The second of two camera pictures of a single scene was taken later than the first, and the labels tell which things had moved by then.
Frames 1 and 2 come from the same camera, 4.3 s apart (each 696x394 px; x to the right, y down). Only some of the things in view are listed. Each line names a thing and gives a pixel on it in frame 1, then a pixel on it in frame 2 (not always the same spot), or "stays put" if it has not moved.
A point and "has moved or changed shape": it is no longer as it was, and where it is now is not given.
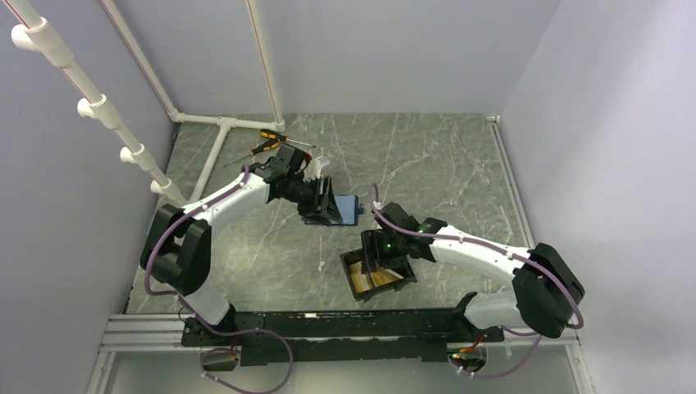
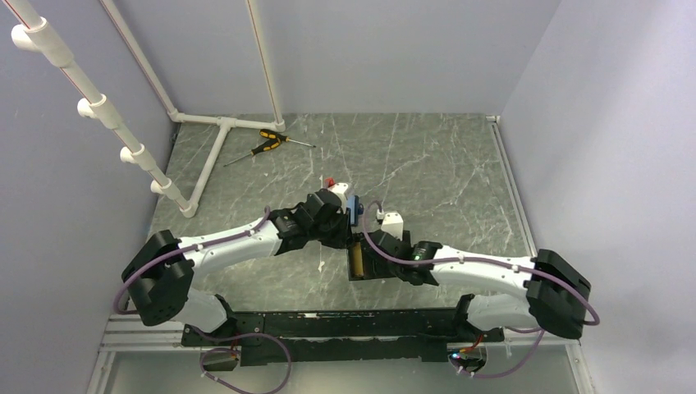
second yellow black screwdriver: (267, 147) stays put
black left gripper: (328, 206) → (344, 237)
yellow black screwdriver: (276, 135) stays put
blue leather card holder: (349, 208) stays put
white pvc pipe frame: (37, 34) stays put
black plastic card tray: (363, 283) has moved or changed shape
